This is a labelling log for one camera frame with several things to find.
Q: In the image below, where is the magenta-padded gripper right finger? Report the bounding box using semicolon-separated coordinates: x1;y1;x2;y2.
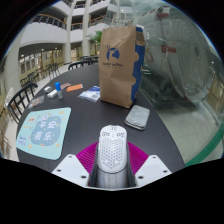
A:
124;141;173;188

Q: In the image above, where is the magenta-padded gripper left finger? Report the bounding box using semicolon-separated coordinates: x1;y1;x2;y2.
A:
51;141;101;188

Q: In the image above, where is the white perforated computer mouse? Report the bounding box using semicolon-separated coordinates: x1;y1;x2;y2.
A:
95;124;129;174

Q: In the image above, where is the light teal printed mouse pad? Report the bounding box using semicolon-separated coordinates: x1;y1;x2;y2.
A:
15;106;72;161

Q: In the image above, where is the white plastic packet blue print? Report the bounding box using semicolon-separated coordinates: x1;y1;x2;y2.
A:
77;85;101;103

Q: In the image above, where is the small bottle with blue cap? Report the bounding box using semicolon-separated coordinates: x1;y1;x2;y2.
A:
54;81;64;100

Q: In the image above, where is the brown flat packet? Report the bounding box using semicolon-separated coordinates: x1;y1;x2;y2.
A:
59;82;72;90

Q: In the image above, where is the black wooden chair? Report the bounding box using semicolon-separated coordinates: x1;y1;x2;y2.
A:
6;82;39;125
67;59;100;71

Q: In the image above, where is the white lattice chair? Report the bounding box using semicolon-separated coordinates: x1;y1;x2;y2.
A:
3;87;16;108

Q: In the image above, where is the group of dark chairs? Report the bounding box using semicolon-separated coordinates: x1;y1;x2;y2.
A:
19;62;62;88

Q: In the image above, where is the brown paper bag blue logo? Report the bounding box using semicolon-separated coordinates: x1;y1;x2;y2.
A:
98;25;146;109

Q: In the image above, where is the green potted plant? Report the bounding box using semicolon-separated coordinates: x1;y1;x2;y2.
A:
88;30;104;45

